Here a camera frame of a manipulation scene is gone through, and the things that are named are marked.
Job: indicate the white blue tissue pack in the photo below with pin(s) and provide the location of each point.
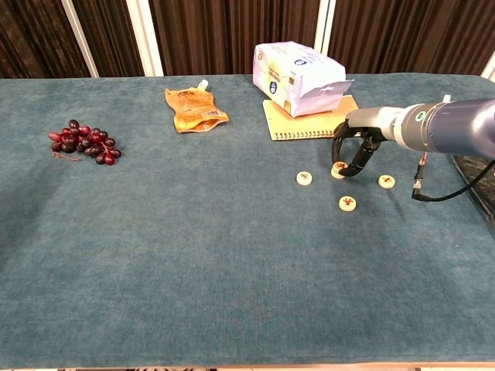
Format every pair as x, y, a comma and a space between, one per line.
294, 73

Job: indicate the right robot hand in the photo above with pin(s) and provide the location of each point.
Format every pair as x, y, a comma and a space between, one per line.
371, 120

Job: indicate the dark brown curtain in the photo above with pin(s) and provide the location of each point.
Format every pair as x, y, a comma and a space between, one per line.
232, 35

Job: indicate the white frame post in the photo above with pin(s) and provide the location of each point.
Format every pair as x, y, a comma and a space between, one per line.
81, 38
490, 67
145, 38
325, 23

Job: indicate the kraft spiral notebook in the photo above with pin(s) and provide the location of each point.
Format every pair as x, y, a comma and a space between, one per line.
294, 125

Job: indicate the black gloves in plastic bag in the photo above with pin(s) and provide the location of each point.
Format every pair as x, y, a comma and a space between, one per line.
481, 181

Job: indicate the dark red grape bunch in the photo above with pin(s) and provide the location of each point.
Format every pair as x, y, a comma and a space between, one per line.
83, 141

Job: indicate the orange spout pouch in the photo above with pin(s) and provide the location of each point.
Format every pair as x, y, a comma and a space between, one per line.
193, 110

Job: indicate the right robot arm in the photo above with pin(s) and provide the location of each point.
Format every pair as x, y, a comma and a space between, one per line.
452, 125

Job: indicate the teal table cloth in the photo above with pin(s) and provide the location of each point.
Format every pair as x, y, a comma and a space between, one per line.
193, 251

